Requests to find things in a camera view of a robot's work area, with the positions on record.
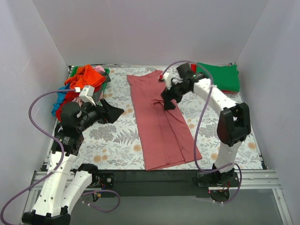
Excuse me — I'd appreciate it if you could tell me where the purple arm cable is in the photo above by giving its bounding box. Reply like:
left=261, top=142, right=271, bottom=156
left=0, top=88, right=120, bottom=225
left=160, top=60, right=242, bottom=204

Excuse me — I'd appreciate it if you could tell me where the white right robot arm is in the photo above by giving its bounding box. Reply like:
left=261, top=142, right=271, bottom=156
left=158, top=60, right=251, bottom=187

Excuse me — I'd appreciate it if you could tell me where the floral patterned table mat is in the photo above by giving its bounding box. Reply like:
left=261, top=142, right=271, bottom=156
left=72, top=66, right=263, bottom=170

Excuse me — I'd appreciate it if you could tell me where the grey crumpled t-shirt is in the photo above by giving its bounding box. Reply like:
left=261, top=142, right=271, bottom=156
left=92, top=70, right=111, bottom=104

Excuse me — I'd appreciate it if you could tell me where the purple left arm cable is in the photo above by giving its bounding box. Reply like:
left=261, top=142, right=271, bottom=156
left=0, top=88, right=120, bottom=225

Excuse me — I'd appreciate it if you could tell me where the red crumpled t-shirt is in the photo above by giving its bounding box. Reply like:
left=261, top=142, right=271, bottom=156
left=56, top=91, right=79, bottom=121

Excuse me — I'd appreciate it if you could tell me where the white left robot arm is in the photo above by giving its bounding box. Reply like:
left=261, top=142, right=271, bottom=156
left=22, top=99, right=124, bottom=225

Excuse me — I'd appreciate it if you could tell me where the orange crumpled t-shirt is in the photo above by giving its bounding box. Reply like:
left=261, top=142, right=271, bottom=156
left=64, top=64, right=106, bottom=89

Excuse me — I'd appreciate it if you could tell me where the green plastic laundry tray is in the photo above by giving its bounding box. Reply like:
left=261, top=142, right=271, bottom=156
left=65, top=65, right=111, bottom=99

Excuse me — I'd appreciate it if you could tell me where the light pink crumpled t-shirt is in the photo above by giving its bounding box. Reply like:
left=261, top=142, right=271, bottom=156
left=93, top=66, right=105, bottom=74

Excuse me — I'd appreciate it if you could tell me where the dusty rose t-shirt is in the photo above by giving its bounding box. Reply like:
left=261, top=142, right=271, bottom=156
left=127, top=70, right=202, bottom=171

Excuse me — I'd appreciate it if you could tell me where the green folded t-shirt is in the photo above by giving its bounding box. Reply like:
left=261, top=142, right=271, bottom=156
left=200, top=63, right=240, bottom=92

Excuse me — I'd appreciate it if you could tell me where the blue crumpled t-shirt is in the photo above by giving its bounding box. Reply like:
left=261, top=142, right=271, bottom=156
left=51, top=83, right=70, bottom=117

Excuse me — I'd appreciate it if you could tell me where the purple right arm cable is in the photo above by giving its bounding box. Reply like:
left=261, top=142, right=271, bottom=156
left=160, top=60, right=242, bottom=204

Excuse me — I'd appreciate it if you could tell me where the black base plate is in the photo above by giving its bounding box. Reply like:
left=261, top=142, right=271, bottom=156
left=72, top=170, right=241, bottom=200

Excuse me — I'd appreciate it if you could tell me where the pink folded t-shirt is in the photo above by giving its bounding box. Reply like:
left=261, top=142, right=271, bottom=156
left=222, top=90, right=239, bottom=95

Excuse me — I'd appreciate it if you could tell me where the red folded t-shirt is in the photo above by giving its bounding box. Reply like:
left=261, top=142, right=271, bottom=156
left=190, top=63, right=232, bottom=93

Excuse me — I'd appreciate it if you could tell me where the aluminium frame rail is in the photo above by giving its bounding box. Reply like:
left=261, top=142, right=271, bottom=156
left=211, top=170, right=293, bottom=225

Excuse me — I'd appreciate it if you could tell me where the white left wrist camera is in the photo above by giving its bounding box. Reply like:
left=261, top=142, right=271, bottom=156
left=75, top=85, right=96, bottom=105

